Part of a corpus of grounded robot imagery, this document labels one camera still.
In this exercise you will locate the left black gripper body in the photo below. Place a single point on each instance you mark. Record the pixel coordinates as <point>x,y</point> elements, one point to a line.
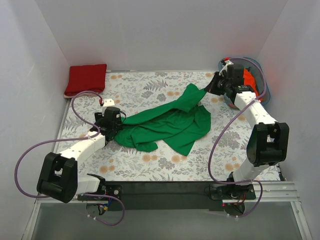
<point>110,135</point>

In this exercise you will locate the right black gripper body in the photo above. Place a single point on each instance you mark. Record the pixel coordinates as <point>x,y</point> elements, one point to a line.
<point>218,85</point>

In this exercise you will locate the green t-shirt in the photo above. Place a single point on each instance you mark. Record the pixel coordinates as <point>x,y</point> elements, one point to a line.
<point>178,123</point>

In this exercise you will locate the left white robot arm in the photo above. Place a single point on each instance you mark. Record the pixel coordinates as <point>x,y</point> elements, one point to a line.
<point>59,178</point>

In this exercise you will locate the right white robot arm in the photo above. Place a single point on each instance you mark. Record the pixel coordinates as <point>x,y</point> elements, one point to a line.
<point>268,142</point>

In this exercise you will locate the orange t-shirt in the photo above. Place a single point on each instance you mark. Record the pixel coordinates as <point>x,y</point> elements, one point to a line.
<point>250,80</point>

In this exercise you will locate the blue plastic bin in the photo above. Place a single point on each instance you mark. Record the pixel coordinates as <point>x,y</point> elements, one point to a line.
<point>256,70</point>

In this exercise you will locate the floral table mat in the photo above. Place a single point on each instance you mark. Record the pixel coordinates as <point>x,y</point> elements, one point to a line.
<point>216,155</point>

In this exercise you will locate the folded pink cloth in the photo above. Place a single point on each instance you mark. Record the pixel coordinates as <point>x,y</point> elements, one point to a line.
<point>88,93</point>

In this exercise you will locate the folded red t-shirt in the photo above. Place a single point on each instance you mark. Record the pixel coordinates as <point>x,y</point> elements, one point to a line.
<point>86,78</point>

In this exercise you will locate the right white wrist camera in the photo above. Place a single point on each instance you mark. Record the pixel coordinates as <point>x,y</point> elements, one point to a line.
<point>223,65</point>

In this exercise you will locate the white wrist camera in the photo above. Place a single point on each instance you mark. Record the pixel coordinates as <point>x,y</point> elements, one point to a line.
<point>223,65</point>
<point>108,102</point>

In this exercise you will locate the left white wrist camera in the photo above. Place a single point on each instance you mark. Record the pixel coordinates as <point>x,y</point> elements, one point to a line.
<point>108,102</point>

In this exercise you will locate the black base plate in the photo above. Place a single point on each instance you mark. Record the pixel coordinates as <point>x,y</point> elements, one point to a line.
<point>176,195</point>

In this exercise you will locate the aluminium frame rail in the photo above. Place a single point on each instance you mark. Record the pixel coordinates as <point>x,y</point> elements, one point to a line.
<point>279,191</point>

